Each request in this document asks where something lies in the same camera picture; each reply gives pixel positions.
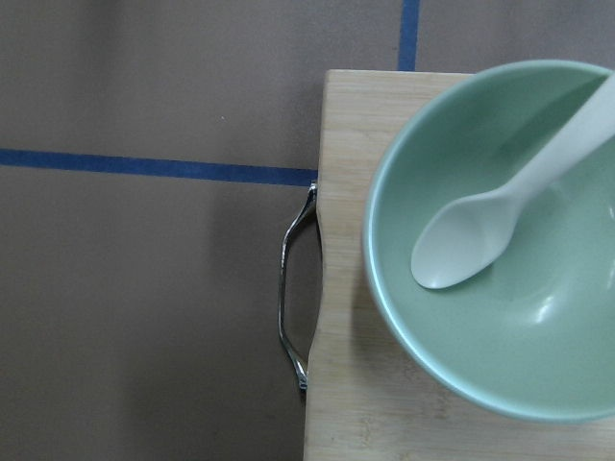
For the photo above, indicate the wooden cutting board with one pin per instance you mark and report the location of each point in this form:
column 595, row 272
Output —
column 366, row 398

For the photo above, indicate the white plastic spoon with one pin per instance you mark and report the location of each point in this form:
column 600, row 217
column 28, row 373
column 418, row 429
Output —
column 468, row 234

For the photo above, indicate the green bowl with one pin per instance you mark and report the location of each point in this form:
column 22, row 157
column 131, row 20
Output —
column 532, row 335

